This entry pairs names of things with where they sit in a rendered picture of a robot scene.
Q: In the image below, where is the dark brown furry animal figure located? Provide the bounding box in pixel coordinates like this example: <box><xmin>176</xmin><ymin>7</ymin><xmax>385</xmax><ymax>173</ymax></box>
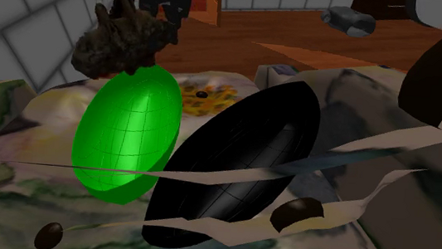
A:
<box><xmin>69</xmin><ymin>0</ymin><xmax>183</xmax><ymax>87</ymax></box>

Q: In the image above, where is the green bowl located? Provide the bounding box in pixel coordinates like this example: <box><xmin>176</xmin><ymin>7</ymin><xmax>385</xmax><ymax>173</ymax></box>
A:
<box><xmin>66</xmin><ymin>57</ymin><xmax>187</xmax><ymax>210</ymax></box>

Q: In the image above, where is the black bowl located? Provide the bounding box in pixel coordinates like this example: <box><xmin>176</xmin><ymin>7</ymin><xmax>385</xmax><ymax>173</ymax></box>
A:
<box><xmin>139</xmin><ymin>66</ymin><xmax>325</xmax><ymax>249</ymax></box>

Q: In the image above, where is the grey rounded object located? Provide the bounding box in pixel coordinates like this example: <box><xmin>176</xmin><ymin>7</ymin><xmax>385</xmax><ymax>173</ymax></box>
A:
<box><xmin>319</xmin><ymin>3</ymin><xmax>379</xmax><ymax>40</ymax></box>

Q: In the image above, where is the dark brown chest of drawers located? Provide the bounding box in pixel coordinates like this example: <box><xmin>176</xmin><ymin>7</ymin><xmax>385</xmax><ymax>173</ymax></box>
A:
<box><xmin>350</xmin><ymin>0</ymin><xmax>418</xmax><ymax>25</ymax></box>

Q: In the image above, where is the patterned floral sofa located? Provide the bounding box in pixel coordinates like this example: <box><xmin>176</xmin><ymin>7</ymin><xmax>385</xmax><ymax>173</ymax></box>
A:
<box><xmin>0</xmin><ymin>28</ymin><xmax>442</xmax><ymax>249</ymax></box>

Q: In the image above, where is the small dark brown oval object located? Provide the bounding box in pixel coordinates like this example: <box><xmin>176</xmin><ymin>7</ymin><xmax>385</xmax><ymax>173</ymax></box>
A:
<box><xmin>268</xmin><ymin>193</ymin><xmax>327</xmax><ymax>237</ymax></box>
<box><xmin>32</xmin><ymin>220</ymin><xmax>66</xmax><ymax>249</ymax></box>

